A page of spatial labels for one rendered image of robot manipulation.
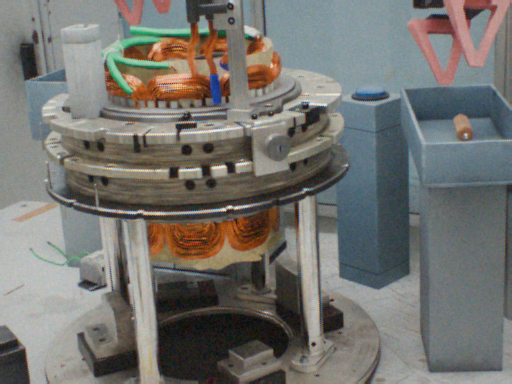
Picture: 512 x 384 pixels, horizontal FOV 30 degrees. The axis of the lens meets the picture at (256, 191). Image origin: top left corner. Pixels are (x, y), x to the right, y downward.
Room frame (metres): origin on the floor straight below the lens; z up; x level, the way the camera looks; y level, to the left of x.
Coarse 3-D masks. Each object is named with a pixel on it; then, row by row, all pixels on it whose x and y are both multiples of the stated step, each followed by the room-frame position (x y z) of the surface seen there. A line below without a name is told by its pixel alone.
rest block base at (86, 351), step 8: (80, 336) 1.01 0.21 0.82; (80, 344) 1.00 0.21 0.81; (88, 352) 0.97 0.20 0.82; (128, 352) 0.96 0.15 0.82; (136, 352) 0.96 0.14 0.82; (88, 360) 0.97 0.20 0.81; (96, 360) 0.95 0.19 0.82; (104, 360) 0.95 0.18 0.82; (112, 360) 0.95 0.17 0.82; (120, 360) 0.95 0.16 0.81; (128, 360) 0.96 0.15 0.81; (136, 360) 0.96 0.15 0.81; (96, 368) 0.94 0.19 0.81; (104, 368) 0.95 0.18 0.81; (112, 368) 0.95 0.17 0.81; (120, 368) 0.95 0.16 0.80; (128, 368) 0.96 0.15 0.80; (96, 376) 0.94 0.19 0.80
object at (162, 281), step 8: (160, 280) 1.12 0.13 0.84; (168, 280) 1.11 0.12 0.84; (176, 280) 1.11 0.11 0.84; (184, 280) 1.11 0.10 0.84; (192, 280) 1.13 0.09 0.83; (160, 288) 1.11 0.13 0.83; (168, 288) 1.11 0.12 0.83; (176, 288) 1.11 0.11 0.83; (184, 288) 1.11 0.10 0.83; (192, 288) 1.11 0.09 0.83; (160, 296) 1.10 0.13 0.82; (168, 296) 1.10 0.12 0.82; (176, 296) 1.11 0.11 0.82; (184, 296) 1.11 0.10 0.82; (192, 296) 1.11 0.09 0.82
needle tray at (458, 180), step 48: (432, 96) 1.11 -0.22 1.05; (480, 96) 1.11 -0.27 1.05; (432, 144) 0.87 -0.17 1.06; (480, 144) 0.87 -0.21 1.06; (432, 192) 0.94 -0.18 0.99; (480, 192) 0.94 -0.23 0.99; (432, 240) 0.94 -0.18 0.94; (480, 240) 0.94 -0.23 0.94; (432, 288) 0.94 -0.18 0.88; (480, 288) 0.94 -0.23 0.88; (432, 336) 0.94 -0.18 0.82; (480, 336) 0.94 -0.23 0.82
